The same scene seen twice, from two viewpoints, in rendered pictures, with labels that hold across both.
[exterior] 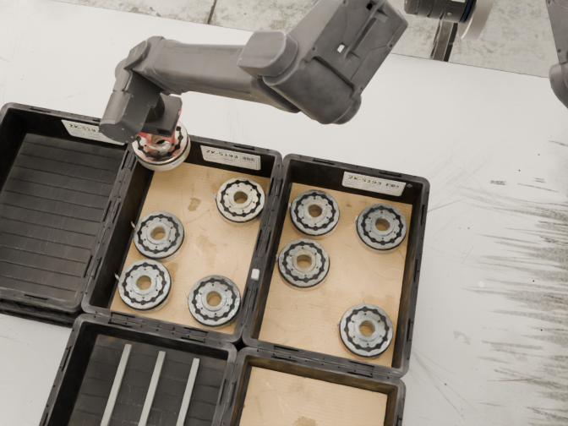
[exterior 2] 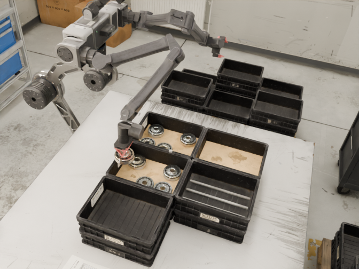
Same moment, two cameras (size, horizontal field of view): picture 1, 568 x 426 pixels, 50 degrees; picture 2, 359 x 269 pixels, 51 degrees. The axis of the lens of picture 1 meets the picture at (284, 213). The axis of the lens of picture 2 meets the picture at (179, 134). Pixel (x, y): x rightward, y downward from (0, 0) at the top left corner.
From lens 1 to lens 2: 1.64 m
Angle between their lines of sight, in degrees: 50
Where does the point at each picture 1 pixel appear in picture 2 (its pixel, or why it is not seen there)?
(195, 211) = (136, 175)
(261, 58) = (176, 53)
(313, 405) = (207, 156)
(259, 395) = not seen: hidden behind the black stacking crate
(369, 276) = (170, 137)
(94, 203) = (123, 206)
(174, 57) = (139, 97)
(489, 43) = (45, 135)
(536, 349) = (193, 119)
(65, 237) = (136, 215)
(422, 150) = not seen: hidden behind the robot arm
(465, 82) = (99, 112)
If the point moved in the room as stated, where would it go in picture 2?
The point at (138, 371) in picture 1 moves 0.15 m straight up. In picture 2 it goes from (192, 197) to (194, 179)
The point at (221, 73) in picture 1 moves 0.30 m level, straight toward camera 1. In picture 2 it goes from (161, 76) to (223, 79)
